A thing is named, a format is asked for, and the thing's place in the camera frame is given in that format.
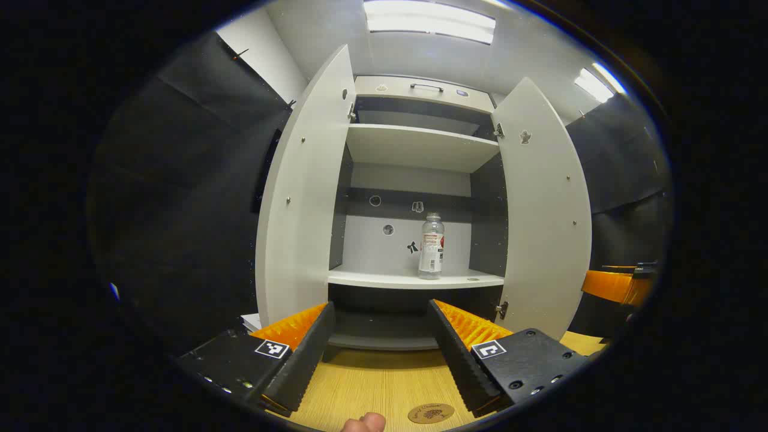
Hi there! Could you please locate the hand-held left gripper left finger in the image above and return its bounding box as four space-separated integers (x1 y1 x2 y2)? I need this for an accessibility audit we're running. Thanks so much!
174 302 335 418

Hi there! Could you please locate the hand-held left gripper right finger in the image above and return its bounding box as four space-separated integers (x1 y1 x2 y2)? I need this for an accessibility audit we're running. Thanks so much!
427 299 592 419

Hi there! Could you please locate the round wooden coaster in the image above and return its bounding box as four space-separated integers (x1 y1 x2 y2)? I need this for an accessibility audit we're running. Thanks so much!
408 403 455 425

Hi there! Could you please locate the white cabinet door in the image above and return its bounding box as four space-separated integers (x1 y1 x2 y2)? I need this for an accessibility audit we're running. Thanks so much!
491 77 593 341
255 44 358 344

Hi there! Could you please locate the clear plastic bottle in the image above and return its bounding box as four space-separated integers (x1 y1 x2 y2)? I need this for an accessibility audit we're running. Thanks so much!
418 212 445 280

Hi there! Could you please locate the black backdrop cloth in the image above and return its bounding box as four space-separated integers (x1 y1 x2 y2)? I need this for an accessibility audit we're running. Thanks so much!
90 30 670 355

